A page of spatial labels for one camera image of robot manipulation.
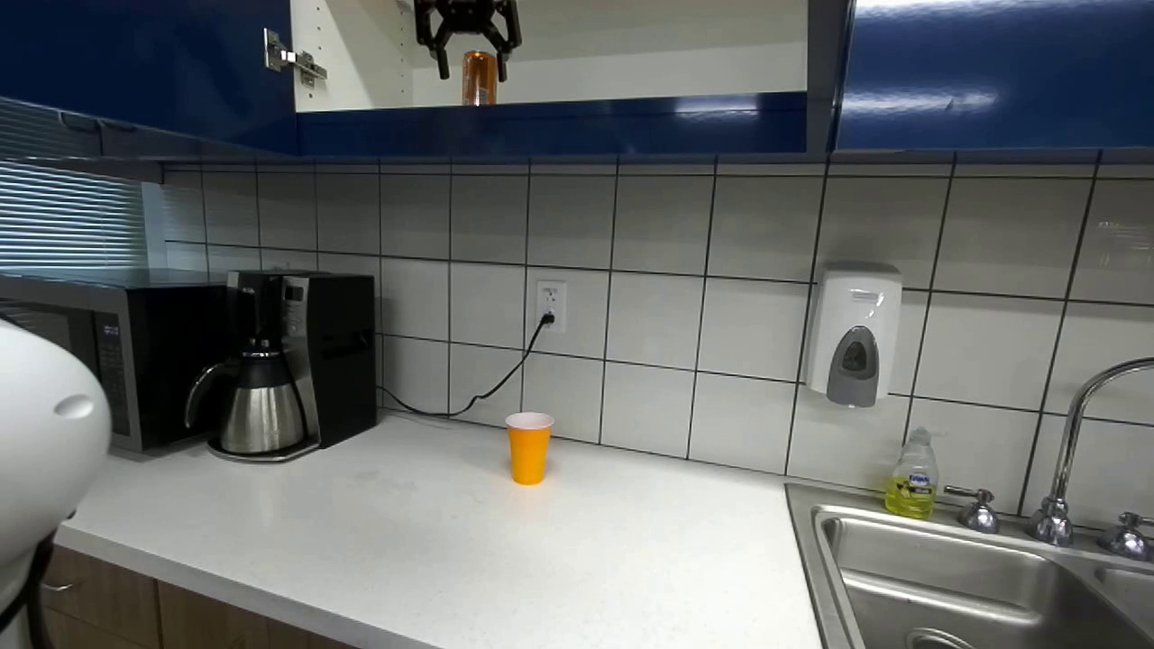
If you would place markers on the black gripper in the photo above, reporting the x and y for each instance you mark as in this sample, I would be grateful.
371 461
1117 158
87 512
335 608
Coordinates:
491 21

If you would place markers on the brown bottle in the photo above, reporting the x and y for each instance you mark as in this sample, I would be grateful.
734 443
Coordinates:
477 77

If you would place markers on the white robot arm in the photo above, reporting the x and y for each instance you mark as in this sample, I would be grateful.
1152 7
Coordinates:
54 420

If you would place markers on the blue cabinet door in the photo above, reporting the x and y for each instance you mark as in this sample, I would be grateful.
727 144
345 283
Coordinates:
186 68
997 77

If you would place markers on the black coffee maker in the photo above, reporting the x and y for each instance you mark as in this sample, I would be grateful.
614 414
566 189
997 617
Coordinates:
326 325

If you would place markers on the orange plastic cup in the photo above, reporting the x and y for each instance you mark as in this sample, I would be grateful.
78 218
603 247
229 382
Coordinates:
526 444

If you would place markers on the steel coffee carafe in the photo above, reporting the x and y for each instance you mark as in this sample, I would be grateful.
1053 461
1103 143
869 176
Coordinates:
260 417

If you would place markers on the black microwave oven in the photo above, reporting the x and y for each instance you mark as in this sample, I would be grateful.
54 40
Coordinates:
141 334

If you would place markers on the blue right cabinet door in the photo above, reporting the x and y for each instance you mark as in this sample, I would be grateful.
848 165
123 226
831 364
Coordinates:
997 77

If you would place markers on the white soap dispenser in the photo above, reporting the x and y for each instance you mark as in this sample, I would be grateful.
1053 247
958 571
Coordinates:
852 334

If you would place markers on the yellow dish soap bottle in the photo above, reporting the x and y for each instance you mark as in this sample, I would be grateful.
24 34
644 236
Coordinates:
913 481

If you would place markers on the stainless steel sink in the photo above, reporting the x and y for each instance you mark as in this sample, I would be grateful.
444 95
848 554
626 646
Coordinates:
883 582

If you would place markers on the white wall outlet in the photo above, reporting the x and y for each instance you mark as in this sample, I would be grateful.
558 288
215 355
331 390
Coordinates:
551 306

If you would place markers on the wooden drawer with handle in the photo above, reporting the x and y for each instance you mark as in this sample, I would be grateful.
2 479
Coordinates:
104 608

